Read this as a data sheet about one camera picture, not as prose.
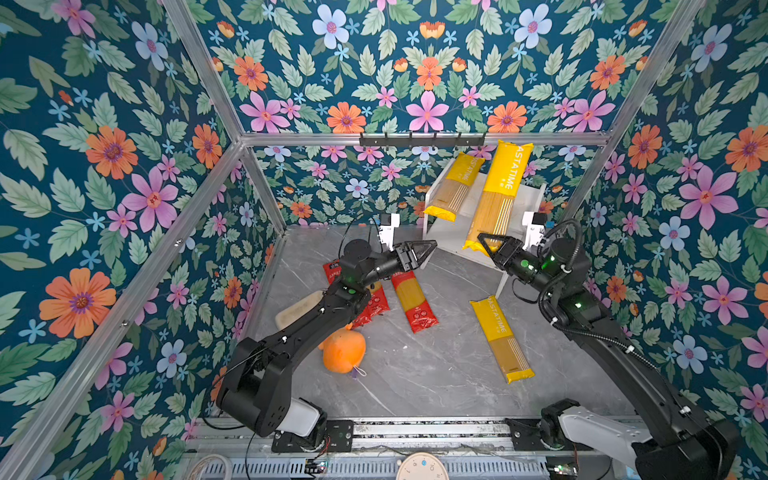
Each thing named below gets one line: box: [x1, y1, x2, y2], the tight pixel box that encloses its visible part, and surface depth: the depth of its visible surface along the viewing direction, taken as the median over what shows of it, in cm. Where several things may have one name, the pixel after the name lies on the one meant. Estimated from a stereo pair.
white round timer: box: [396, 452, 450, 480], surface depth 69 cm
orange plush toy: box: [318, 323, 367, 374], surface depth 82 cm
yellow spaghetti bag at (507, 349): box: [470, 295, 536, 384], surface depth 90 cm
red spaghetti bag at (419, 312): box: [391, 271, 439, 334], surface depth 98 cm
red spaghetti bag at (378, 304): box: [351, 281, 390, 328], surface depth 97 cm
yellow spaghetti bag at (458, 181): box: [423, 152, 486, 222], surface depth 84 cm
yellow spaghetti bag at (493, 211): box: [462, 140, 534, 255], surface depth 69 cm
